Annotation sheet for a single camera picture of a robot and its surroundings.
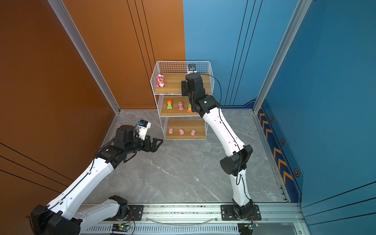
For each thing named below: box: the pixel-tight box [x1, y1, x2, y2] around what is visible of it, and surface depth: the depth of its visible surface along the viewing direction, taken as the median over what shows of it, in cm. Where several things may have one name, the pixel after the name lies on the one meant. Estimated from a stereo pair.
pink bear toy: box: [156, 73, 167, 88], surface depth 74 cm
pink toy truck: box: [177, 100, 185, 112], surface depth 88 cm
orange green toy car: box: [166, 99, 173, 110], surface depth 89 cm
